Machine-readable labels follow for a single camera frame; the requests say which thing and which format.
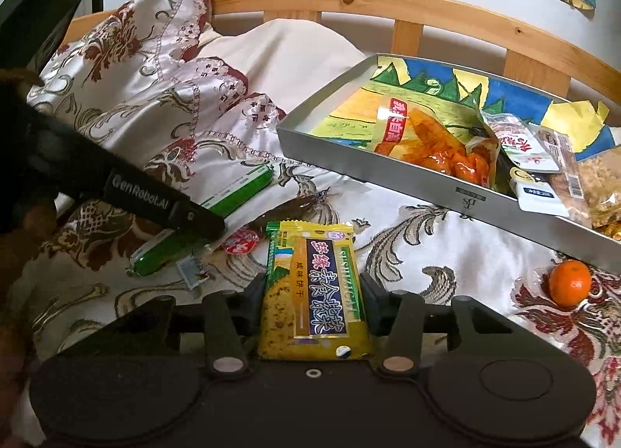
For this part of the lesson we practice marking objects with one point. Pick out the green sausage packet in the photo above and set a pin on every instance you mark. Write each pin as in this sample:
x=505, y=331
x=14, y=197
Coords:
x=237, y=195

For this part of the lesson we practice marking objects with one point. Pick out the orange chicken feet packet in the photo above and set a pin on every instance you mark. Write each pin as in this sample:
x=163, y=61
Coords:
x=432, y=137

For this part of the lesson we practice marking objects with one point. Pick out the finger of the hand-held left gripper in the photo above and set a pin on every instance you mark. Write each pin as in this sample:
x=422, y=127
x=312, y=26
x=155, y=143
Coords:
x=199, y=225

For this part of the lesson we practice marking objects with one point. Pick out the white red-print snack packet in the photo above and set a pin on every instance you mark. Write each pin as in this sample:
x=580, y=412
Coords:
x=524, y=142

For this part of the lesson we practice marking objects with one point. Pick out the yellow green biscuit packet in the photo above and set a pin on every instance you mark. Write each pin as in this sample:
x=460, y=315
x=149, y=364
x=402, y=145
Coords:
x=310, y=292

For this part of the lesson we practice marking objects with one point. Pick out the clear sandwich cracker packet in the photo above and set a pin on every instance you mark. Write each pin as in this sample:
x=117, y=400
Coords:
x=601, y=181

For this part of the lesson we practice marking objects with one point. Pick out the white pillow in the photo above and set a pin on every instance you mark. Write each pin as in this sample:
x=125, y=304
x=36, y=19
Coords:
x=281, y=60

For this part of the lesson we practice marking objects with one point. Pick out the colourful drawing paper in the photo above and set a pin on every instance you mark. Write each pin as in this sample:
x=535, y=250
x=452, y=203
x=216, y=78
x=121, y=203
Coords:
x=427, y=84

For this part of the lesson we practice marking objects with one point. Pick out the red white round lid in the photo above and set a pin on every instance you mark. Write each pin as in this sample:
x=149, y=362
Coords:
x=241, y=242

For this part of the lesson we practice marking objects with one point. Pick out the small white sachet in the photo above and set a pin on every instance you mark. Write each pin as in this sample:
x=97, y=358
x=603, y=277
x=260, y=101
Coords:
x=193, y=272

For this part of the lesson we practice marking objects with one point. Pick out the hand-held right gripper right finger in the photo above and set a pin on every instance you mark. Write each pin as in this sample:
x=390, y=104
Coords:
x=371, y=302

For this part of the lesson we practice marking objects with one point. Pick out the brown biscuit bar packet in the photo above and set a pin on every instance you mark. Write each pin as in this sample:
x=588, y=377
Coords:
x=565, y=161

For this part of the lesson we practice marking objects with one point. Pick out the orange mandarin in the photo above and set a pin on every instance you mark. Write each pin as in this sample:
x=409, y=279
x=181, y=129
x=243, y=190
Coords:
x=570, y=283

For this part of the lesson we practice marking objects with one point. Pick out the silver metal tray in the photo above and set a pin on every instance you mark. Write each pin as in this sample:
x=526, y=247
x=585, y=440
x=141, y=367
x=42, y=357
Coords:
x=388, y=166

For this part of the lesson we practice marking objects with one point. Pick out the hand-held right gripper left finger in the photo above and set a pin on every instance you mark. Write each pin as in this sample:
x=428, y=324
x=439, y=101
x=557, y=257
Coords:
x=254, y=302

